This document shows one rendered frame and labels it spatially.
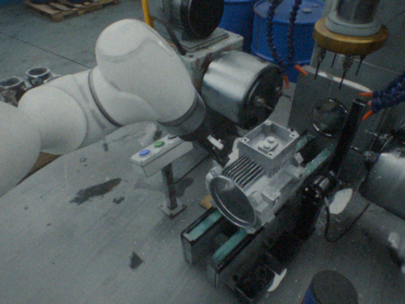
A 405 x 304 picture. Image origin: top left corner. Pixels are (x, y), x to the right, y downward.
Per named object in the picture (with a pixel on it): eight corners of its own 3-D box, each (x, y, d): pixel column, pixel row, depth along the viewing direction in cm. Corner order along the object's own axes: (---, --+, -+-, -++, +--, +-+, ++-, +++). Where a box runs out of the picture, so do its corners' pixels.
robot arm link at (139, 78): (193, 65, 54) (130, 92, 57) (147, -9, 41) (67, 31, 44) (204, 114, 49) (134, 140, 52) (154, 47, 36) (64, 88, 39)
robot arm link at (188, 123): (171, 71, 56) (185, 90, 61) (139, 109, 55) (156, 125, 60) (205, 90, 51) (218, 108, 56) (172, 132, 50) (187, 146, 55)
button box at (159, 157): (180, 144, 95) (174, 129, 93) (194, 148, 90) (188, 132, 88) (134, 172, 86) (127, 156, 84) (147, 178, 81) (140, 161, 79)
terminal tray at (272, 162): (263, 139, 87) (266, 118, 82) (295, 156, 82) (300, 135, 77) (236, 160, 80) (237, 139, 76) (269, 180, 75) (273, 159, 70)
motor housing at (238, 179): (247, 169, 99) (252, 122, 86) (298, 201, 90) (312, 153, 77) (204, 204, 89) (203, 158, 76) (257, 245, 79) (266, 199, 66)
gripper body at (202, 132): (213, 110, 56) (228, 132, 64) (183, 92, 61) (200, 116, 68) (188, 142, 55) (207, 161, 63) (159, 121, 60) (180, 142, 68)
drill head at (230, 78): (219, 85, 140) (221, 29, 123) (286, 118, 121) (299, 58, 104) (178, 107, 127) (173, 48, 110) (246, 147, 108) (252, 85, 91)
